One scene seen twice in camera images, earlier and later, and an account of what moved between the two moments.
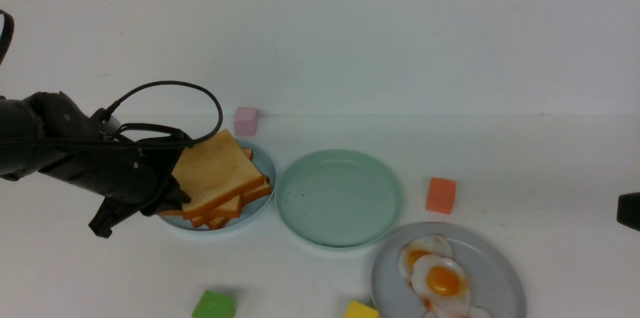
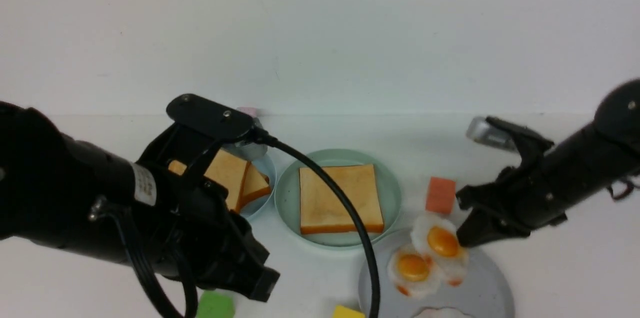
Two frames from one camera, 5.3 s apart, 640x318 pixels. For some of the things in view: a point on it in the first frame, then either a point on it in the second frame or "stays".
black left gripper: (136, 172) to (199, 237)
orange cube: (441, 195) stays
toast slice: (215, 170) to (323, 210)
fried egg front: (442, 285) to (438, 237)
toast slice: (266, 188) to (228, 170)
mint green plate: (338, 198) stays
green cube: (213, 305) stays
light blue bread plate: (252, 207) stays
